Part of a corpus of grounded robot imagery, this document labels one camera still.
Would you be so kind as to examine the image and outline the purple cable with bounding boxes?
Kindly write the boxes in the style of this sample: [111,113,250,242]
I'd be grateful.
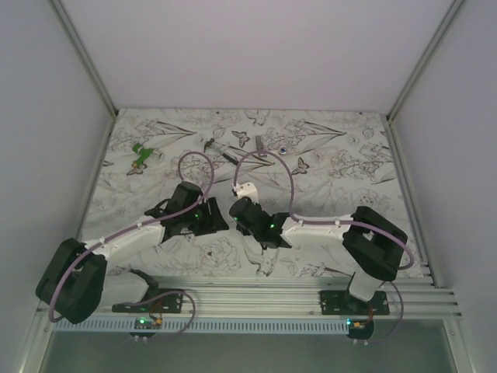
[47,151,215,345]
[232,149,415,345]

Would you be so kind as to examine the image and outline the left small circuit board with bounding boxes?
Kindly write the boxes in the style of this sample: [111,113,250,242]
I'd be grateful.
[134,317,162,330]

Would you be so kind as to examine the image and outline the white slotted cable duct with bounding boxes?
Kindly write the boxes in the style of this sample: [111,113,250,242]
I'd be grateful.
[54,316,349,335]

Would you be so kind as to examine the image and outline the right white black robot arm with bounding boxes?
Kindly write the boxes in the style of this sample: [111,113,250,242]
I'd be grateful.
[229,197,408,315]

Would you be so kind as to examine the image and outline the aluminium rail frame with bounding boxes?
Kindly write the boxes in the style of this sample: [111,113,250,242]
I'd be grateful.
[36,282,465,320]

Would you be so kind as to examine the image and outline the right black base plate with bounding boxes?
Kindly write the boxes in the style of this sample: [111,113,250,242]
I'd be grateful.
[318,290,390,316]

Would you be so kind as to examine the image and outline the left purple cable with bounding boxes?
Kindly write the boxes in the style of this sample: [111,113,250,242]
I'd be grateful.
[47,151,215,345]

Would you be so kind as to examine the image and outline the small black hammer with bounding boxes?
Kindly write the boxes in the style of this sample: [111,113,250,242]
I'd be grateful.
[203,138,239,166]

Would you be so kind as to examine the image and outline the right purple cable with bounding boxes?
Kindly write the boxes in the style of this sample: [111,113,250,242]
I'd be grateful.
[232,149,415,345]

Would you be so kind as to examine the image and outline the grey metal clip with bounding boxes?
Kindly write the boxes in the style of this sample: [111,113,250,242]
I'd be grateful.
[255,135,267,158]

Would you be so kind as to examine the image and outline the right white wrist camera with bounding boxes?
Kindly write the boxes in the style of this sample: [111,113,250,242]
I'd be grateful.
[232,182,259,204]

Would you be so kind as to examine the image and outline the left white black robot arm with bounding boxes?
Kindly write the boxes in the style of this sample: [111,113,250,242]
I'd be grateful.
[36,181,228,324]

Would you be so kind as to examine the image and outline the floral printed table mat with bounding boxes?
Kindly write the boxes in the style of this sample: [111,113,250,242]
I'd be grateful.
[82,109,412,277]

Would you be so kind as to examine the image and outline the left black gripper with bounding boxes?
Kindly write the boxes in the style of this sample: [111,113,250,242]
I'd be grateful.
[182,197,228,236]

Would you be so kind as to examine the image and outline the green plastic connector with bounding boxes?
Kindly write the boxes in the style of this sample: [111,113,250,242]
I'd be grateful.
[127,143,155,176]

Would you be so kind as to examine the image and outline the right small circuit board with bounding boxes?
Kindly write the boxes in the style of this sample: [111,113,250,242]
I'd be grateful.
[346,319,374,340]

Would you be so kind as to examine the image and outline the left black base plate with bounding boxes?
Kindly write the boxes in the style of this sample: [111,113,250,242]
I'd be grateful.
[111,288,184,314]

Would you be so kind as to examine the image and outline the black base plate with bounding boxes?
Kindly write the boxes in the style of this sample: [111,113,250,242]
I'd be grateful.
[111,288,184,314]
[318,290,390,316]

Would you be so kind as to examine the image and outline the small circuit board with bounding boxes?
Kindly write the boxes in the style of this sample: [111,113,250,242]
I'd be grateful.
[134,317,162,330]
[346,319,374,340]

